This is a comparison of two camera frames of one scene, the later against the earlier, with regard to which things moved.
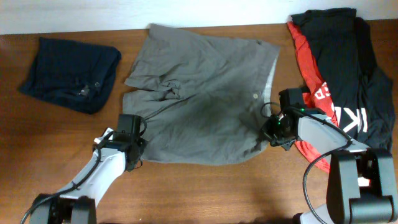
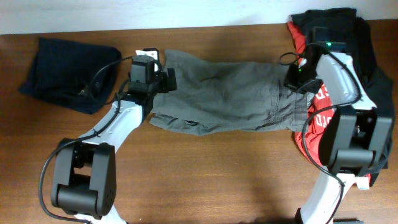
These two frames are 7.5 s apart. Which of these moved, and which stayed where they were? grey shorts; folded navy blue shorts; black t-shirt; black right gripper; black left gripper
Moved: black right gripper; black left gripper; grey shorts
Stayed: black t-shirt; folded navy blue shorts
